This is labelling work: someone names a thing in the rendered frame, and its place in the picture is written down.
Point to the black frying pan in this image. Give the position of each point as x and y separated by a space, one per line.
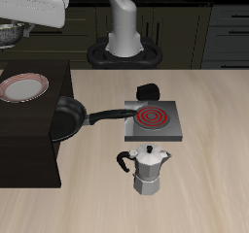
66 118

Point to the silver moka pot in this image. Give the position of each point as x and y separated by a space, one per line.
147 173

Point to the dark wooden cabinet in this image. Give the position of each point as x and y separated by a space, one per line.
26 146

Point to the round black knob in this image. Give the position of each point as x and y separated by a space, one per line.
148 92

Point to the dark grey stove plate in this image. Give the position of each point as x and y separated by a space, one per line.
168 126

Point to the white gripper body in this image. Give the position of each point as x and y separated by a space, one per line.
32 10

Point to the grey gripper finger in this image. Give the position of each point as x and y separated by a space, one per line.
28 30

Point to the white plate with red rim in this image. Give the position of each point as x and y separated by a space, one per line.
22 88

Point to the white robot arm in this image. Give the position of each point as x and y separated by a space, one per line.
124 23

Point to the grey metal bowl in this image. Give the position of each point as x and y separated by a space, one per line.
11 36

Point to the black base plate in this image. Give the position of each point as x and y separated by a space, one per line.
97 57

